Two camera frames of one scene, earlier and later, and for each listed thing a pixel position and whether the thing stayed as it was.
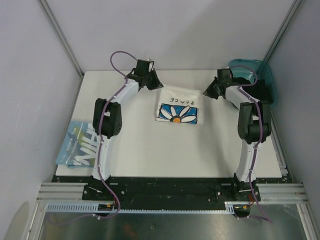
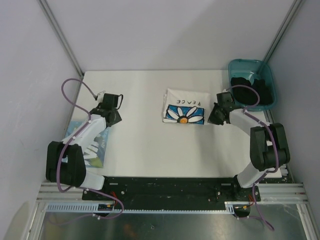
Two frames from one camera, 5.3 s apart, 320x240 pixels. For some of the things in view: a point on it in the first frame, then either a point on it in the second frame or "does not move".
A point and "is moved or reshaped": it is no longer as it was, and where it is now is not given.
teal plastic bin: x=263 y=71 does not move
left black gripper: x=156 y=84 to x=118 y=118
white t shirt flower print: x=180 y=106 is moved or reshaped
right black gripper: x=209 y=91 to x=212 y=119
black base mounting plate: x=170 y=190 does not move
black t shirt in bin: x=259 y=90 does not move
